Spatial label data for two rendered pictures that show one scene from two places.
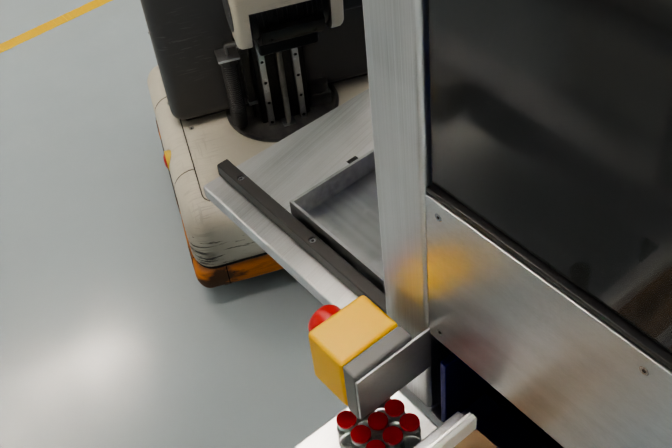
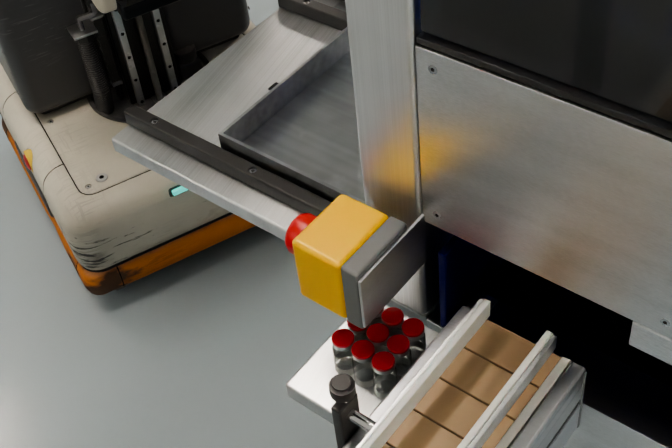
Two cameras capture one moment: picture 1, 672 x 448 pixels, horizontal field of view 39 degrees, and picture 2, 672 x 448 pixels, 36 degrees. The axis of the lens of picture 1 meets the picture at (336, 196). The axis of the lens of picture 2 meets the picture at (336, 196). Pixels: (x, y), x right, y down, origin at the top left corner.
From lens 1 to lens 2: 16 cm
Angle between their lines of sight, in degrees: 9
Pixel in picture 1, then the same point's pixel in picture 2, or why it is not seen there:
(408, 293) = (395, 179)
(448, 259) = (446, 118)
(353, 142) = (270, 69)
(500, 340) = (515, 197)
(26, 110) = not seen: outside the picture
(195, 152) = (60, 146)
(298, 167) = (215, 103)
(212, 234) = (97, 231)
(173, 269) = (53, 284)
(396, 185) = (377, 46)
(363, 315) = (348, 213)
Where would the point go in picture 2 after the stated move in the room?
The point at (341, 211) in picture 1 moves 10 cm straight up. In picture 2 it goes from (275, 138) to (263, 70)
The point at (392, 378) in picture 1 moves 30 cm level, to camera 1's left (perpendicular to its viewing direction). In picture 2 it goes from (392, 276) to (43, 381)
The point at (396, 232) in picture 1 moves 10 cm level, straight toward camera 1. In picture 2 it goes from (378, 106) to (411, 189)
